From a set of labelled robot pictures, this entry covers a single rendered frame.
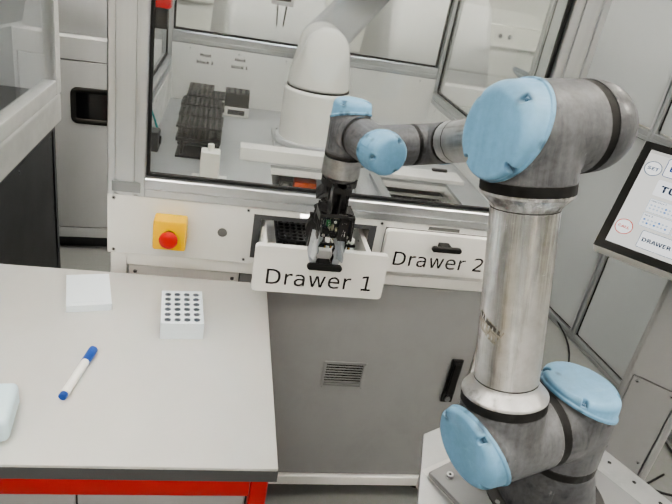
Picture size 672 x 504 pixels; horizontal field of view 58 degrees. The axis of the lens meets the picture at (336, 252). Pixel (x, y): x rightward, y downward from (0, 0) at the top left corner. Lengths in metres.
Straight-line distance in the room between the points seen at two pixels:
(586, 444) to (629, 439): 1.01
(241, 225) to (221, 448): 0.58
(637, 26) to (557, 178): 2.41
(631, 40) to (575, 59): 1.63
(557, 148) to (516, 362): 0.27
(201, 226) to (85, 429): 0.56
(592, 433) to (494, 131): 0.45
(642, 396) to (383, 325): 0.73
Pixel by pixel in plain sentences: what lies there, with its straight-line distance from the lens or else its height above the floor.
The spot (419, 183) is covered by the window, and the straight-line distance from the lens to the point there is 1.47.
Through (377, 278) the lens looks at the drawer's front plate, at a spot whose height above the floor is 0.87.
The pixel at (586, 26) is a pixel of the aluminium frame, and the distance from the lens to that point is 1.49.
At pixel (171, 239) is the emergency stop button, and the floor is 0.88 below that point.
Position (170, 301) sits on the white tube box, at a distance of 1.32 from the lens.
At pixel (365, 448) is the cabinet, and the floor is 0.20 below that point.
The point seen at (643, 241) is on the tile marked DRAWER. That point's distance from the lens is 1.64.
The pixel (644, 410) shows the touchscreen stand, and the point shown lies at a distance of 1.90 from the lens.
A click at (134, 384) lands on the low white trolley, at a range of 1.16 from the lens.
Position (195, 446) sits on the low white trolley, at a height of 0.76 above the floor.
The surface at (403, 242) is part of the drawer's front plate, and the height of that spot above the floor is 0.90.
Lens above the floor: 1.50
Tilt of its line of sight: 26 degrees down
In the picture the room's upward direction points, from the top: 10 degrees clockwise
